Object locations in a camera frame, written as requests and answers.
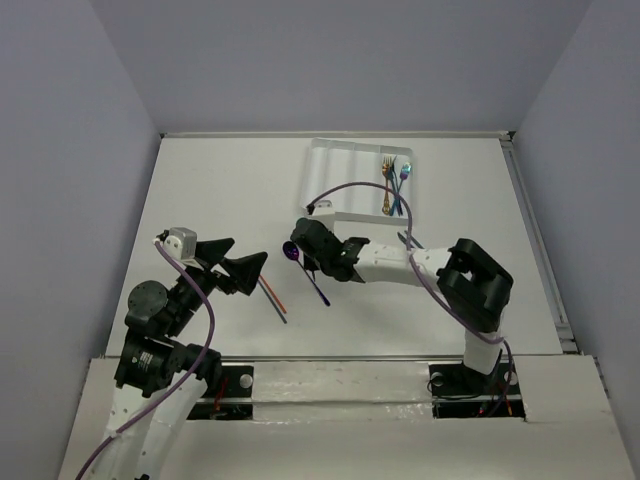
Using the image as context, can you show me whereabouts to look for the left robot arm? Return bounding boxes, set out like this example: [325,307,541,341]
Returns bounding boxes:
[82,228,268,479]

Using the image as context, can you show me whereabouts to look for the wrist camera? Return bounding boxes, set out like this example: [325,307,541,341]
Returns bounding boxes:
[158,227,197,264]
[308,199,335,219]

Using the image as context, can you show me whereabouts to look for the shiny purple spoon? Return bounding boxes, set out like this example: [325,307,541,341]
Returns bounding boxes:
[282,240,331,307]

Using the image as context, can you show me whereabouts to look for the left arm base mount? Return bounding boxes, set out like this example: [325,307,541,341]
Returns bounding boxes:
[187,364,254,421]

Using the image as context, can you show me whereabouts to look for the matte dark blue fork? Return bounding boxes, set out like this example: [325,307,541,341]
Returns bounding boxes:
[389,158,403,216]

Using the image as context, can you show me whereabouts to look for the dark blue knife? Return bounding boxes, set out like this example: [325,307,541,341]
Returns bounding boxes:
[397,232,413,246]

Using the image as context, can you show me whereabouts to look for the orange chopstick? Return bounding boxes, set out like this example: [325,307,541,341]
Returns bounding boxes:
[259,275,287,314]

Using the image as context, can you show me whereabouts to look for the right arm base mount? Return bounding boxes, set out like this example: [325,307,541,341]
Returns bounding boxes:
[426,362,526,419]

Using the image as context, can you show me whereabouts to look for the shiny blue fork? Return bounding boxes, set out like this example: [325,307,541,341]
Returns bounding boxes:
[392,171,404,216]

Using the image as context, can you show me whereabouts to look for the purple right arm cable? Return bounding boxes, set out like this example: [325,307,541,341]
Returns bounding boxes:
[307,181,516,416]

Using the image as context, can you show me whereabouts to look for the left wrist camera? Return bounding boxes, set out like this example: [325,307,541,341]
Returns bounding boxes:
[158,227,197,264]

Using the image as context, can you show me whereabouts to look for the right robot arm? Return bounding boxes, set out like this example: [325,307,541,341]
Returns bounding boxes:
[290,218,514,392]

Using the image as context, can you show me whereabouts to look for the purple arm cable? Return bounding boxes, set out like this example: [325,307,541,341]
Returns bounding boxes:
[307,181,516,416]
[74,239,217,480]

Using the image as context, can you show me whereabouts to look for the white cutlery tray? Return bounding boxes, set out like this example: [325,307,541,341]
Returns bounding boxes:
[300,138,417,226]

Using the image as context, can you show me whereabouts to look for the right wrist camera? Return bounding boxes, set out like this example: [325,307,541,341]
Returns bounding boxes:
[308,199,335,219]

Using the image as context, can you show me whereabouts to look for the teal green knife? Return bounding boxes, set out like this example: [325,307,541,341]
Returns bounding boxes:
[403,230,424,249]

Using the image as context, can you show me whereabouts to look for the ornate gold fork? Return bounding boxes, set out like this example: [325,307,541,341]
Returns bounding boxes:
[381,156,391,216]

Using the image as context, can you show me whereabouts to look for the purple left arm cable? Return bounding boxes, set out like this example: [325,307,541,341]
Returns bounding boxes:
[74,239,217,480]

